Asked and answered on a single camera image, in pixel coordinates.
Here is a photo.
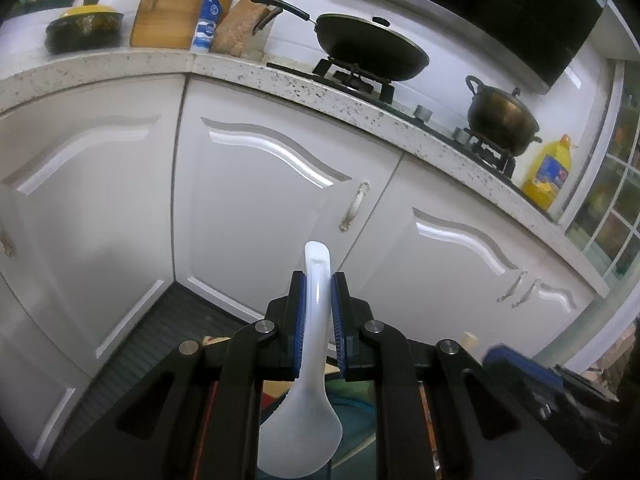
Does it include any metal cabinet handle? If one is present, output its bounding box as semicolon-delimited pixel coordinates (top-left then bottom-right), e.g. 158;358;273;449
340;181;371;232
512;278;541;308
497;271;527;303

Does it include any yellow casserole lid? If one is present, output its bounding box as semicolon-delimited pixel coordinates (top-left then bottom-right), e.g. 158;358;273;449
60;0;117;20

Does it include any black range hood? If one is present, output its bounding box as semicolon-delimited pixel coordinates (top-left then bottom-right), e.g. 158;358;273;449
337;0;606;95

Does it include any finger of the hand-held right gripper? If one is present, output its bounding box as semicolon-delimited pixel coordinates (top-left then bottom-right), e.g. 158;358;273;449
482;344;565;387

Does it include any black gas stove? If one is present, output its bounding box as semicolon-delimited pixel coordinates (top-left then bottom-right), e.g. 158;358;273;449
266;57;518;178

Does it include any white plastic rice paddle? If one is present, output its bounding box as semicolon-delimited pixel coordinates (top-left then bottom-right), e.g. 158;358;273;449
257;241;345;480

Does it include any bronze pot lid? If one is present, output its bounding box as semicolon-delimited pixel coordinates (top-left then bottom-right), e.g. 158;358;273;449
480;86;538;111

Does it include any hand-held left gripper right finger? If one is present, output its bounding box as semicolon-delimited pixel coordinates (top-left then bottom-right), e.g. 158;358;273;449
330;272;586;480

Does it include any blue round container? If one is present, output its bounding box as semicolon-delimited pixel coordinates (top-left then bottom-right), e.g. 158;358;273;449
325;390;377;480

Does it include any bronze cooking pot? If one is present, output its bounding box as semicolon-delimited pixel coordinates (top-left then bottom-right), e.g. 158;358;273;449
465;75;543;157

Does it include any wooden knife block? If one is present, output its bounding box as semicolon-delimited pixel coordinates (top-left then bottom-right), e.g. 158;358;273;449
210;0;271;58

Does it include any wooden cutting board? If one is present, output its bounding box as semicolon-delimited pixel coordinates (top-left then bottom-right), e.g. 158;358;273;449
131;0;235;50

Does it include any black casserole pot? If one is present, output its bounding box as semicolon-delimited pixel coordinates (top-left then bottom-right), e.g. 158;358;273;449
45;10;125;55

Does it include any white-framed glass door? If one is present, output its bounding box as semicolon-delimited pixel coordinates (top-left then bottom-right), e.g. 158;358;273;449
565;60;640;281

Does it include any yellow cooking oil bottle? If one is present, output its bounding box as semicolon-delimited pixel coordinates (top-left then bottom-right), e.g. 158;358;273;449
521;134;572;212

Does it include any white cabinet door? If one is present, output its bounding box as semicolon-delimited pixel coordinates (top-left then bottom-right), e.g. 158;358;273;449
345;154;546;361
0;74;187;378
0;275;93;466
172;77;403;326
520;255;598;366

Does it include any black wok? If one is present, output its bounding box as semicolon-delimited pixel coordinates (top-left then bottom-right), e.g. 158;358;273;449
250;0;431;83

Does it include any blue white salt bag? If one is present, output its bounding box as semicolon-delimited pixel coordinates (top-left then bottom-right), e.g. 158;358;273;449
191;0;223;53

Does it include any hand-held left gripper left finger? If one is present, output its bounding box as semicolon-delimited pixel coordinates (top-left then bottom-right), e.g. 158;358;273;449
45;270;308;480

